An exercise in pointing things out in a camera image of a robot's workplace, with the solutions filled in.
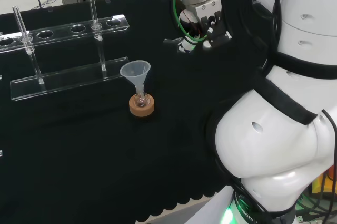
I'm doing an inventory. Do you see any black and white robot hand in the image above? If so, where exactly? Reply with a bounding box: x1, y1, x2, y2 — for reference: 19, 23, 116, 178
177, 8, 209, 54

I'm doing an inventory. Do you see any translucent plastic funnel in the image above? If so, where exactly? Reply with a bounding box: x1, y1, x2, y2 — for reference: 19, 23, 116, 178
120, 60, 151, 95

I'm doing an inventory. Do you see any small glass round-bottom flask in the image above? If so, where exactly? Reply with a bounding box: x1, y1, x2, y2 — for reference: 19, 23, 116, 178
133, 88, 150, 108

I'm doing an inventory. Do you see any clear acrylic funnel stand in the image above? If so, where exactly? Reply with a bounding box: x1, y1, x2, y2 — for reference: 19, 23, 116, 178
0, 0, 131, 101

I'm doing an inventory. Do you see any black bench cloth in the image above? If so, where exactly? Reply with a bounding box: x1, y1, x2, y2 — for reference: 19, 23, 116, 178
0, 0, 281, 224

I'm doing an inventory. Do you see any yellow stop button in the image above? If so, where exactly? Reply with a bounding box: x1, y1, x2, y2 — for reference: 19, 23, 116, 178
311, 165, 337, 196

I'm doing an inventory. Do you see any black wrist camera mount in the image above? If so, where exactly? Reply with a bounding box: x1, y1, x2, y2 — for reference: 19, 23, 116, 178
199, 10, 233, 50

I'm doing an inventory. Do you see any green cable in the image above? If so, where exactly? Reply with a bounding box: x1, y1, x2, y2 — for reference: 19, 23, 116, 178
170, 0, 209, 43

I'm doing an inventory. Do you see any cork ring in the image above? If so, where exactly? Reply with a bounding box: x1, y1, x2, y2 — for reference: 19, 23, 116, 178
128, 94, 155, 117

